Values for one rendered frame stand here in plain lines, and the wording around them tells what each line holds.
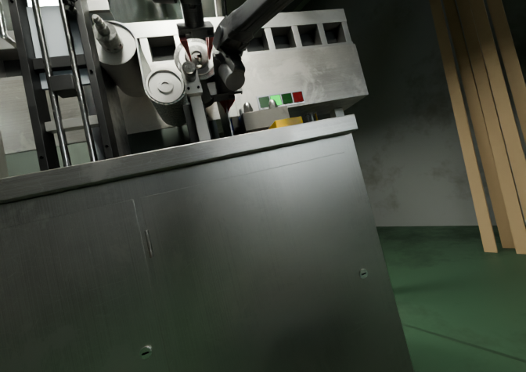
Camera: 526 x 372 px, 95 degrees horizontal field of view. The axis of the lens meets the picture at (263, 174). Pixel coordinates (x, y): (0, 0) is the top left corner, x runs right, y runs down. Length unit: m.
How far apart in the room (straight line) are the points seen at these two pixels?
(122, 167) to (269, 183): 0.30
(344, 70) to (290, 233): 1.11
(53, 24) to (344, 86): 1.21
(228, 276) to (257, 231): 0.11
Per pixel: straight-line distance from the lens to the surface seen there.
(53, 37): 0.92
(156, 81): 0.91
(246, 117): 0.82
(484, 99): 2.34
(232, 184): 0.54
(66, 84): 0.81
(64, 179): 0.57
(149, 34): 1.40
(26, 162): 1.35
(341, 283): 0.65
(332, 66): 1.48
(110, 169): 0.55
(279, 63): 1.37
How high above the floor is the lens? 0.78
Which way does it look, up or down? 3 degrees up
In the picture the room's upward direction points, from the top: 14 degrees counter-clockwise
